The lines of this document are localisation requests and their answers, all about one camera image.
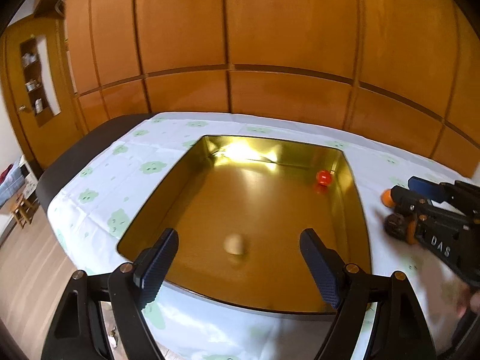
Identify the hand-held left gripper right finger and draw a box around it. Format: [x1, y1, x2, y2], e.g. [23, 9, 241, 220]
[299, 228, 437, 360]

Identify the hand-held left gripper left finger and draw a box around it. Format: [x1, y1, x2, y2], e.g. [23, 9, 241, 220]
[40, 228, 179, 360]

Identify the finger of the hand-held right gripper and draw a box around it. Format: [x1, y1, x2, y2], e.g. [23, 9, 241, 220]
[408, 175, 480, 214]
[390, 185, 432, 214]

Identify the small pale round fruit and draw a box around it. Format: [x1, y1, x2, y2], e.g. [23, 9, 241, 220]
[224, 233, 249, 256]

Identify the gold tin box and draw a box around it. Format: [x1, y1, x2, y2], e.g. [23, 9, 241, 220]
[116, 134, 373, 315]

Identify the white green-printed tablecloth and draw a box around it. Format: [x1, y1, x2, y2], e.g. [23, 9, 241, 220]
[50, 112, 480, 360]

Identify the black table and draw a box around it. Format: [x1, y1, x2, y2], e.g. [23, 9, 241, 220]
[35, 113, 155, 214]

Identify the small wooden stool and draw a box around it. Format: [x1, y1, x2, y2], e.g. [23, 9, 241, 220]
[9, 191, 38, 229]

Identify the red and blue cloth pile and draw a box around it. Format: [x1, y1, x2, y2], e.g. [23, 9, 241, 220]
[0, 163, 28, 208]

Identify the wooden door with shelf niche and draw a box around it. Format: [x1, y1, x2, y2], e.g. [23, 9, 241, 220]
[0, 19, 86, 169]

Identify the wooden wardrobe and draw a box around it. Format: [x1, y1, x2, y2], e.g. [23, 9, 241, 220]
[34, 0, 480, 181]

